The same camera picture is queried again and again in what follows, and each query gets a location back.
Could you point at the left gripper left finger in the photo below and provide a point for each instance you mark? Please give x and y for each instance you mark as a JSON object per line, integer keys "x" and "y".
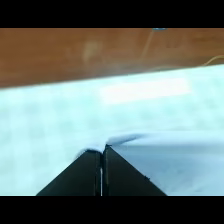
{"x": 81, "y": 176}

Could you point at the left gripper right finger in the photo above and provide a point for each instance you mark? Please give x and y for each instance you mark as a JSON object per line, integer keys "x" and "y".
{"x": 125, "y": 176}

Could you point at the light blue shirt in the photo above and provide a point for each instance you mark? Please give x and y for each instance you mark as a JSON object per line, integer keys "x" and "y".
{"x": 180, "y": 163}

